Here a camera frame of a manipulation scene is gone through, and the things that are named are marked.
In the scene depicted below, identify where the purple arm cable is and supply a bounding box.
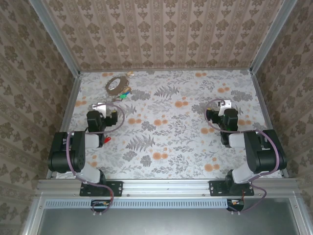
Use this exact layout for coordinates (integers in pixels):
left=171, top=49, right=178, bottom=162
left=204, top=98, right=281, bottom=215
left=66, top=102, right=126, bottom=216

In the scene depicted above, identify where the aluminium frame post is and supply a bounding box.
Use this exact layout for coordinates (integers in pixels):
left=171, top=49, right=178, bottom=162
left=250, top=0, right=299, bottom=74
left=28, top=0, right=81, bottom=77

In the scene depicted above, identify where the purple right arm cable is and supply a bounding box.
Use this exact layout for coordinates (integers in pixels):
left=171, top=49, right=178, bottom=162
left=204, top=98, right=281, bottom=215

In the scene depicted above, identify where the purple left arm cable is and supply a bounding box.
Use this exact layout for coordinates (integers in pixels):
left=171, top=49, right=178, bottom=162
left=66, top=102, right=126, bottom=216

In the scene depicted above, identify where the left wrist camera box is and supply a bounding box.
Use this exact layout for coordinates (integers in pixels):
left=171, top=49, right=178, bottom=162
left=92, top=102, right=108, bottom=118

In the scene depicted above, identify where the aluminium mounting rail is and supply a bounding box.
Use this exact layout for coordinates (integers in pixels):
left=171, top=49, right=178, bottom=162
left=36, top=178, right=298, bottom=196

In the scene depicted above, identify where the floral table covering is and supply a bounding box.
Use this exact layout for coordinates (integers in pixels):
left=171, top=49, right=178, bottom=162
left=47, top=70, right=286, bottom=179

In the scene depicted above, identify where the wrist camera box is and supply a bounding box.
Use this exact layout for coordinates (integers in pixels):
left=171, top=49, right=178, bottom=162
left=218, top=99, right=232, bottom=111
left=92, top=102, right=108, bottom=118

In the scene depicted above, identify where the aluminium side rail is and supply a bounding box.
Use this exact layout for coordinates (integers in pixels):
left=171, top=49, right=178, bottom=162
left=45, top=74, right=83, bottom=179
left=251, top=72, right=291, bottom=179

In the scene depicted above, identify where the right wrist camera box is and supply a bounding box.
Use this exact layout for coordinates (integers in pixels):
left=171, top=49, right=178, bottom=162
left=218, top=99, right=232, bottom=111

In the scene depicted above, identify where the thin aluminium wall rail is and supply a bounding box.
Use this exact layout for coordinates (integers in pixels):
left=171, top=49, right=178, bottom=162
left=79, top=68, right=252, bottom=73

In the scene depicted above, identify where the grey slotted cable duct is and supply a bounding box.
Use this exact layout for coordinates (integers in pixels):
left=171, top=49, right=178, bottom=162
left=45, top=199, right=228, bottom=209

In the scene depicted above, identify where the grey metal panel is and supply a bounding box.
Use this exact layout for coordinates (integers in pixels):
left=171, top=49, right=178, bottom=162
left=39, top=208, right=304, bottom=235

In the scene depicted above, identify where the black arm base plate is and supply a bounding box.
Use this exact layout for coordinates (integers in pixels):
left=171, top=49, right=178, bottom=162
left=209, top=180, right=255, bottom=197
left=80, top=180, right=123, bottom=197

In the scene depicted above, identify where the black cable connector box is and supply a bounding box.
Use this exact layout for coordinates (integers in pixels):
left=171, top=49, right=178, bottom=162
left=90, top=199, right=111, bottom=212
left=226, top=198, right=245, bottom=212

